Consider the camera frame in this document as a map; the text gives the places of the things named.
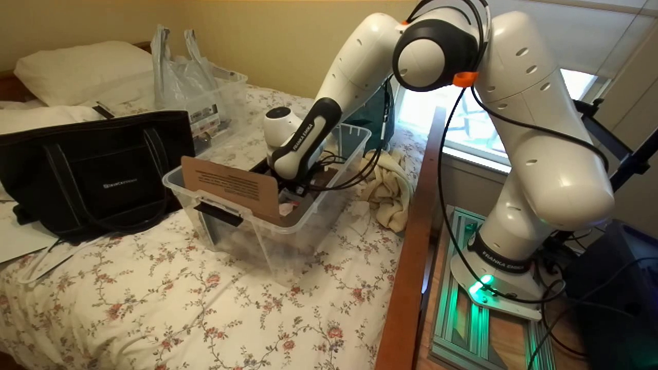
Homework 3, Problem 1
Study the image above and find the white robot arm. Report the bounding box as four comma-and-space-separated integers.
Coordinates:
269, 7, 616, 302

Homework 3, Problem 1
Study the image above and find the clear plastic storage box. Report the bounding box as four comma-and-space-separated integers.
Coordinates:
163, 123, 371, 269

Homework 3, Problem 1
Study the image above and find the cream towel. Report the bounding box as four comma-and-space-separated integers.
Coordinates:
358, 151, 412, 233

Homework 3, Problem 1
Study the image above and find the teal fabric bag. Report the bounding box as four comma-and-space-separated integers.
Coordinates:
347, 82, 395, 151

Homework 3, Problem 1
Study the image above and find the clear plastic bag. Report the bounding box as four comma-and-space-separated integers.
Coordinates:
151, 24, 247, 152

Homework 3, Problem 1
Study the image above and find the wooden bed footboard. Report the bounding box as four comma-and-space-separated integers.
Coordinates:
374, 108, 447, 370

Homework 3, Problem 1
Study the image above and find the floral bed sheet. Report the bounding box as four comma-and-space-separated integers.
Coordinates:
0, 82, 428, 370

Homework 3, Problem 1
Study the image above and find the white pillow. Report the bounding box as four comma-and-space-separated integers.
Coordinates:
13, 39, 157, 112

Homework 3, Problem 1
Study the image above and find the black tote bag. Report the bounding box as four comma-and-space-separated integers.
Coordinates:
0, 112, 195, 242

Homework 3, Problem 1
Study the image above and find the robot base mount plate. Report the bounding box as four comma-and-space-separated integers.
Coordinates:
431, 208, 556, 370

